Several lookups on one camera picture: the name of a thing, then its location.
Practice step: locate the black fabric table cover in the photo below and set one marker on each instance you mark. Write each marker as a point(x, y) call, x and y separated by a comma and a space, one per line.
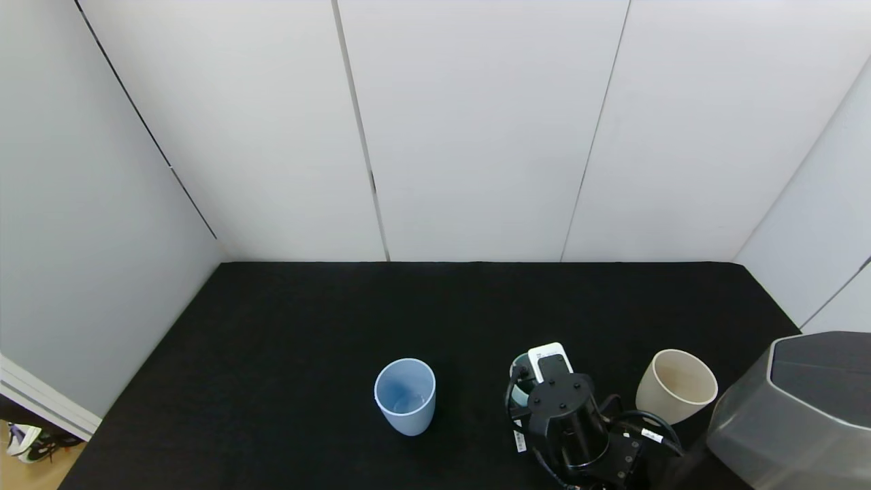
point(272, 340)

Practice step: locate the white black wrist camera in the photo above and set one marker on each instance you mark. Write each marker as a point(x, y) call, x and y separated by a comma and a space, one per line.
point(548, 354)

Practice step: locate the white panel base rail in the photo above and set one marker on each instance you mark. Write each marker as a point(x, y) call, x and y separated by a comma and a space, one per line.
point(47, 401)

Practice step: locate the teal plastic cup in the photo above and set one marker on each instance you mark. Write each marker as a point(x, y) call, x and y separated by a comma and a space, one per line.
point(522, 398)

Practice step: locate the beige plastic cup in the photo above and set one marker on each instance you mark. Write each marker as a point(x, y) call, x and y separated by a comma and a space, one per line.
point(656, 401)

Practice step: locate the white sneaker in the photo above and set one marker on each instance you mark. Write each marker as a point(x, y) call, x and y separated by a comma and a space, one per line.
point(24, 439)

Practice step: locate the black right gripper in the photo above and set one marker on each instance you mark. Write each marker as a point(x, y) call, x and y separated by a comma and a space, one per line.
point(575, 429)

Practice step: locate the light blue plastic cup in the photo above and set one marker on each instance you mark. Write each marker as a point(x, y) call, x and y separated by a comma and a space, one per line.
point(408, 418)

